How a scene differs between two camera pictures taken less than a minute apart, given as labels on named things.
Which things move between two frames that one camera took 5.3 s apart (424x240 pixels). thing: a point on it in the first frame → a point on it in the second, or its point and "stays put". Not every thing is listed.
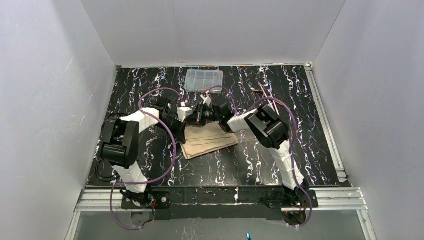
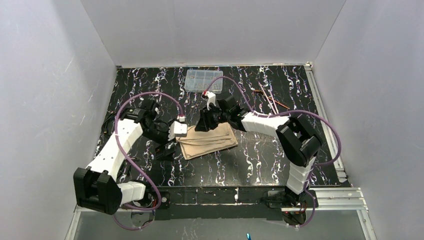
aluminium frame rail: x=329 y=200 stays put
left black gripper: x=180 y=126 → x=166 y=143
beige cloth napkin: x=200 y=139 stays put
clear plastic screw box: x=201 y=80 stays put
